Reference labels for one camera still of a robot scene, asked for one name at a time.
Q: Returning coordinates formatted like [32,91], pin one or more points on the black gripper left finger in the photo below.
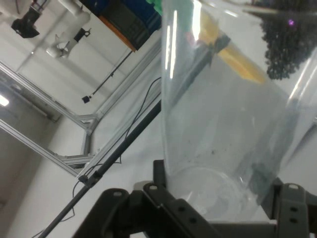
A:
[153,205]

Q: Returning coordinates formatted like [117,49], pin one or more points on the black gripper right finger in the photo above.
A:
[294,203]

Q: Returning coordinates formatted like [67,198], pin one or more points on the clear plastic jar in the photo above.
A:
[210,124]

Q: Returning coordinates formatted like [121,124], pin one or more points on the black granules pile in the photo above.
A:
[284,49]

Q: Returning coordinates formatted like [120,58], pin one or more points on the white robot arm with clamp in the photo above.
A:
[71,27]

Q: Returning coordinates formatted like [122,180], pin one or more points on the yellow plastic block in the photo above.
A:
[242,67]

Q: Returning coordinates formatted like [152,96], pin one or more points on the dark crate with orange edge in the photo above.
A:
[128,29]

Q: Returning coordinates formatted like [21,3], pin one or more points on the ceiling light panel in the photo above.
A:
[3,100]

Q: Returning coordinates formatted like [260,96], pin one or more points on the green plastic block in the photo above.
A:
[154,3]

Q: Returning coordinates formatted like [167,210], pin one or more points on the black box-shaped device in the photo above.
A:
[24,24]

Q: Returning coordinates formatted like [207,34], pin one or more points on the short aluminium frame rail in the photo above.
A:
[86,143]

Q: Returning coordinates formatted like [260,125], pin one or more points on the small black camera on rod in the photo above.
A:
[86,99]

